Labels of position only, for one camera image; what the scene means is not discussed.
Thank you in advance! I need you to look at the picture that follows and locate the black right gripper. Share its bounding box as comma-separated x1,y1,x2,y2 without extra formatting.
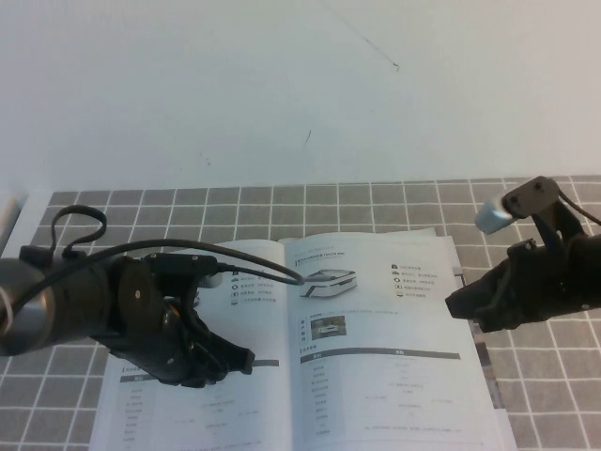
444,236,581,335

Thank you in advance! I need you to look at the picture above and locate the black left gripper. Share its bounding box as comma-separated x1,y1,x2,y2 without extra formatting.
93,256,258,390

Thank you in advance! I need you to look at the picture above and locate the white product catalogue book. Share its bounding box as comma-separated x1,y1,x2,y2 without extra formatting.
88,228,517,451

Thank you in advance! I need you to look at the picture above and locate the grey checked tablecloth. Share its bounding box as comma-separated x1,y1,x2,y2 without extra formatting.
0,174,601,451

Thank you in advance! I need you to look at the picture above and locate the beige board edge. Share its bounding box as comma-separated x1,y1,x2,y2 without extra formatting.
0,194,23,253

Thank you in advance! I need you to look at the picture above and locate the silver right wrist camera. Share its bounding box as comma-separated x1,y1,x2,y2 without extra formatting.
474,195,516,235

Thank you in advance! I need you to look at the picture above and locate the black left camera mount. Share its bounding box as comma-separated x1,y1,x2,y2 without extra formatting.
144,252,221,284

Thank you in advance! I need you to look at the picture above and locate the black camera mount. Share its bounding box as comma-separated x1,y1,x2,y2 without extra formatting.
144,252,221,284
501,175,573,250

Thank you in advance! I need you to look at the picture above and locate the thick black left camera cable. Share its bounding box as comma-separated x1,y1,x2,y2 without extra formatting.
0,237,307,330

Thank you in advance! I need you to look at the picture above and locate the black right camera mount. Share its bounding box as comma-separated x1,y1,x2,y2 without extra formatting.
501,175,573,250

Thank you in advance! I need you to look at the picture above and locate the black right camera cable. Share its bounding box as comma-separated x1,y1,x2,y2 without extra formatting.
556,187,601,227

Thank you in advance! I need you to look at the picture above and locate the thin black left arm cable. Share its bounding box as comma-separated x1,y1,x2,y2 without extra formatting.
50,205,108,258

